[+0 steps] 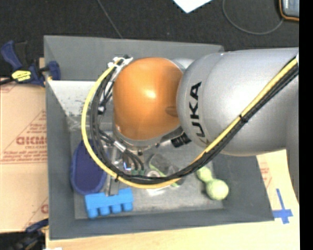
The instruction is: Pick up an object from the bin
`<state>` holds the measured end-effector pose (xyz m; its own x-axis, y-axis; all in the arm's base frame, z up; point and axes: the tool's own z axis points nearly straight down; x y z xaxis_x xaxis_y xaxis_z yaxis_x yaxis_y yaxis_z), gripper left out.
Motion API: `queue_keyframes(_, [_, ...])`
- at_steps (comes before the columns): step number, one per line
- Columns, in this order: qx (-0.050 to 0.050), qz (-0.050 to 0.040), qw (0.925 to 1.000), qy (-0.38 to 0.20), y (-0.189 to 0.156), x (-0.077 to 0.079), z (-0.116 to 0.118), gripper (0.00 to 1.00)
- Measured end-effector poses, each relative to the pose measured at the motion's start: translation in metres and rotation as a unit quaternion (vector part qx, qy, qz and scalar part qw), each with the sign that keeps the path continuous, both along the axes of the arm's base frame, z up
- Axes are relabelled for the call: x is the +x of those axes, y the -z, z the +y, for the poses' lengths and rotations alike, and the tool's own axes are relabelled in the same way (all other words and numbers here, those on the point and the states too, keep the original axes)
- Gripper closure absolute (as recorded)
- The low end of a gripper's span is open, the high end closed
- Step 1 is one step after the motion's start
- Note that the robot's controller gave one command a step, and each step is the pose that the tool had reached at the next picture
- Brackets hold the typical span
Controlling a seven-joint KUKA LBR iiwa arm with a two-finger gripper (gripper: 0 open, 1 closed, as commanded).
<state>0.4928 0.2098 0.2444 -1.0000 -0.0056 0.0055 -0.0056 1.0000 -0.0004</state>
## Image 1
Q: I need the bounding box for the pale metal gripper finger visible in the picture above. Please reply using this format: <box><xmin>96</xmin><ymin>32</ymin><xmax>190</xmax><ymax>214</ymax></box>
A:
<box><xmin>112</xmin><ymin>177</ymin><xmax>121</xmax><ymax>196</ymax></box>
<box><xmin>105</xmin><ymin>176</ymin><xmax>114</xmax><ymax>196</ymax></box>

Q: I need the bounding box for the blue toothed block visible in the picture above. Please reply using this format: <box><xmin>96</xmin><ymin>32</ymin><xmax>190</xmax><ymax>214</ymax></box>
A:
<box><xmin>84</xmin><ymin>187</ymin><xmax>134</xmax><ymax>219</ymax></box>

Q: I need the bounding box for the dark blue oval bowl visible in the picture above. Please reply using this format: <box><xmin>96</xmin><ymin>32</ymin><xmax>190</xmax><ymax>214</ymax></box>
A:
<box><xmin>69</xmin><ymin>139</ymin><xmax>109</xmax><ymax>196</ymax></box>

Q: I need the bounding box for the clear green-edged plastic thing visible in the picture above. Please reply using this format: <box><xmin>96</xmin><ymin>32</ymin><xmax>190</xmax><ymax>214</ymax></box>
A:
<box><xmin>145</xmin><ymin>152</ymin><xmax>186</xmax><ymax>190</ymax></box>

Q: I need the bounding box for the grey metal bin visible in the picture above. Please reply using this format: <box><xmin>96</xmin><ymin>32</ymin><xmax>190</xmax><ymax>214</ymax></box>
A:
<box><xmin>43</xmin><ymin>35</ymin><xmax>274</xmax><ymax>241</ymax></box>

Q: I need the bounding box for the brown cardboard board red print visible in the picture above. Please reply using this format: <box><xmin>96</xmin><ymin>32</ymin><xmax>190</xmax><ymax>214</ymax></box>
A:
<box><xmin>0</xmin><ymin>77</ymin><xmax>51</xmax><ymax>234</ymax></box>

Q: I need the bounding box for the light green dumbbell toy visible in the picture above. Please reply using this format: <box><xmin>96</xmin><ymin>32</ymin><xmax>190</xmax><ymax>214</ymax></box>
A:
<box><xmin>196</xmin><ymin>166</ymin><xmax>230</xmax><ymax>201</ymax></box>

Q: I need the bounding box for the black cylinder on white bracket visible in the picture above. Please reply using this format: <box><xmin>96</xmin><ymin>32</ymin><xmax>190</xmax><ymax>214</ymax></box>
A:
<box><xmin>160</xmin><ymin>132</ymin><xmax>193</xmax><ymax>148</ymax></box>

